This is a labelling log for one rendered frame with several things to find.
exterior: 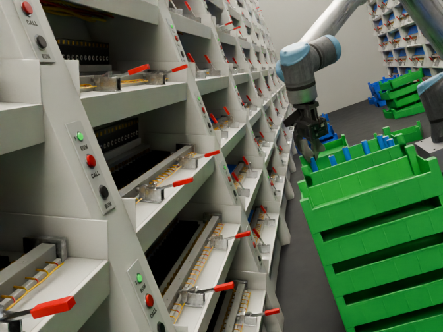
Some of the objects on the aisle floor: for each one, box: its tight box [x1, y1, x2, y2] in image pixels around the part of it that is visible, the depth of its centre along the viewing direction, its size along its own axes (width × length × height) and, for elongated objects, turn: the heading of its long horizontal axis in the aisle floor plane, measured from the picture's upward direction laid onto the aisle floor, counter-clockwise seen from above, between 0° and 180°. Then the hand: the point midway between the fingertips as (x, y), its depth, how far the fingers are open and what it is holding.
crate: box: [373, 121, 423, 143], centre depth 307 cm, size 30×20×8 cm
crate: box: [318, 134, 349, 157], centre depth 289 cm, size 30×20×8 cm
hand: (310, 157), depth 156 cm, fingers closed, pressing on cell
